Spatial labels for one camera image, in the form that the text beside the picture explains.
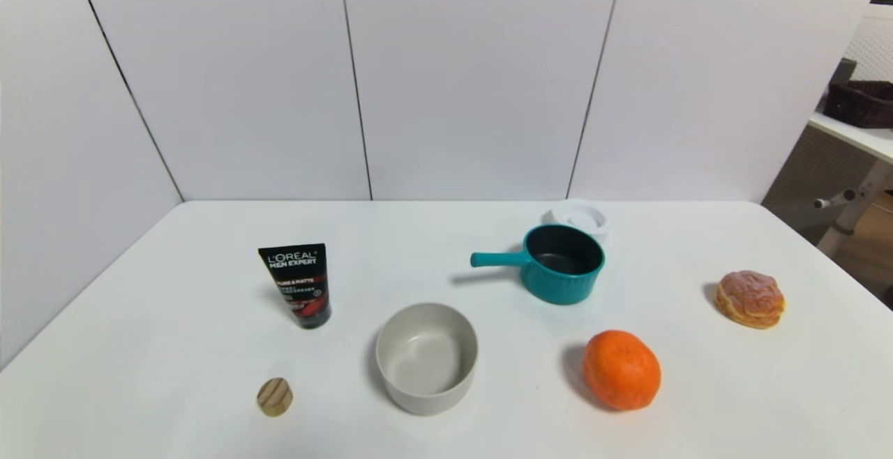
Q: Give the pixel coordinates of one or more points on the beige ceramic bowl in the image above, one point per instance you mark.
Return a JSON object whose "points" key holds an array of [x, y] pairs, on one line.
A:
{"points": [[425, 361]]}

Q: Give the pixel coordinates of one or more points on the black face wash tube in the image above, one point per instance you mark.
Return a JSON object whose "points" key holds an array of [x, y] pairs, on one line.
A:
{"points": [[296, 284]]}

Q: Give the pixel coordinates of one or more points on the orange fruit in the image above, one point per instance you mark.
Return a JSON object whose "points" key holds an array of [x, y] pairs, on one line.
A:
{"points": [[621, 372]]}

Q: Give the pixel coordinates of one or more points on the small wooden cylinder block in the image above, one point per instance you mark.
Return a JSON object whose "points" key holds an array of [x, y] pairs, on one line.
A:
{"points": [[275, 397]]}

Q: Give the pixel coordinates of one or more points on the glazed brown doughnut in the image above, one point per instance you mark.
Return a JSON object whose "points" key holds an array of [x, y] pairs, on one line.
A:
{"points": [[750, 298]]}

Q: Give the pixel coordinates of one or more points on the white side table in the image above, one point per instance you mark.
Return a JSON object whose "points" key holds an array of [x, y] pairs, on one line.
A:
{"points": [[854, 134]]}

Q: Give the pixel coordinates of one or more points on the dark wicker basket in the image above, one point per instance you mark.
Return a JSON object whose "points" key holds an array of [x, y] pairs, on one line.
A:
{"points": [[861, 103]]}

